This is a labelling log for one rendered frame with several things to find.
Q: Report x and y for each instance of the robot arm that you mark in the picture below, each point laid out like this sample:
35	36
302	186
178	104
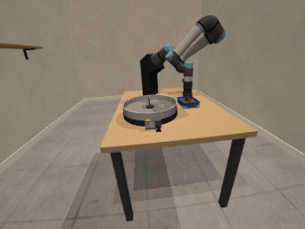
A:
213	33

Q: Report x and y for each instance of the blue rectangular crate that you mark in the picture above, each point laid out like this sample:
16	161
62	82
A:
187	105

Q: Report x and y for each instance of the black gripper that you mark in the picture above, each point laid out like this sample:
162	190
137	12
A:
187	86

